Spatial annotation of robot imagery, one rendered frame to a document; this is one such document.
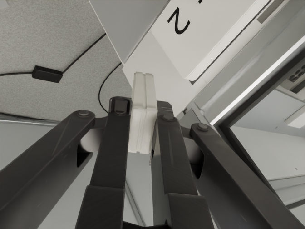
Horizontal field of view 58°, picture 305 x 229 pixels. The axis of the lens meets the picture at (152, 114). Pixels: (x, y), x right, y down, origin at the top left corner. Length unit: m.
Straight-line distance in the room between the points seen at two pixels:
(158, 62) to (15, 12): 0.97
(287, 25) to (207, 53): 0.09
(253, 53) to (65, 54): 1.23
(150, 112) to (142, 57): 0.29
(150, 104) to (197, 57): 0.20
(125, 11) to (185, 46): 0.18
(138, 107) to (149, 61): 0.28
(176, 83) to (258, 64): 0.12
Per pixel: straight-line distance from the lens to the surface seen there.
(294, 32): 0.32
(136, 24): 0.48
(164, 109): 0.17
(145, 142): 0.16
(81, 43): 1.46
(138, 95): 0.17
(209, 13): 0.36
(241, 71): 0.33
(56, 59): 1.49
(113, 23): 0.53
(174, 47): 0.37
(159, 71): 0.41
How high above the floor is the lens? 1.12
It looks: 31 degrees down
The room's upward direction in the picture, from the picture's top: 152 degrees clockwise
